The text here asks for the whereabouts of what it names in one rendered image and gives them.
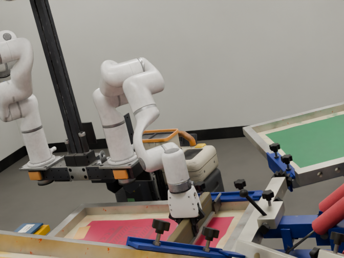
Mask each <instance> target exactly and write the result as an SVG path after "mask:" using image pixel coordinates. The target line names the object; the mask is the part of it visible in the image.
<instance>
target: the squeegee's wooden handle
mask: <svg viewBox="0 0 344 258"><path fill-rule="evenodd" d="M199 199H200V203H201V206H202V210H203V212H204V213H205V214H206V216H205V217H204V218H202V219H201V220H199V221H198V227H199V229H200V227H201V226H202V225H203V223H204V222H205V220H206V219H207V217H208V216H209V214H210V213H211V212H212V211H213V208H212V198H211V193H210V192H203V193H202V195H201V196H200V197H199ZM193 238H194V234H193V231H192V222H191V219H190V218H184V219H183V220H182V221H181V223H180V224H179V225H178V227H177V228H176V229H175V230H174V232H173V233H172V234H171V236H170V237H169V238H168V240H167V241H168V242H176V243H184V244H189V243H190V242H191V240H192V239H193Z"/></svg>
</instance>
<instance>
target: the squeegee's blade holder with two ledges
mask: <svg viewBox="0 0 344 258"><path fill-rule="evenodd" d="M214 215H215V212H214V211H212V212H211V213H210V214H209V216H208V217H207V219H206V220H205V222H204V223H203V225H202V226H201V227H200V229H199V233H198V234H197V236H195V237H194V238H193V239H192V240H191V242H190V243H189V244H192V245H194V244H195V243H196V241H197V240H198V239H199V237H200V236H201V233H202V229H203V226H205V227H207V225H208V224H209V222H210V221H211V219H212V218H213V216H214Z"/></svg>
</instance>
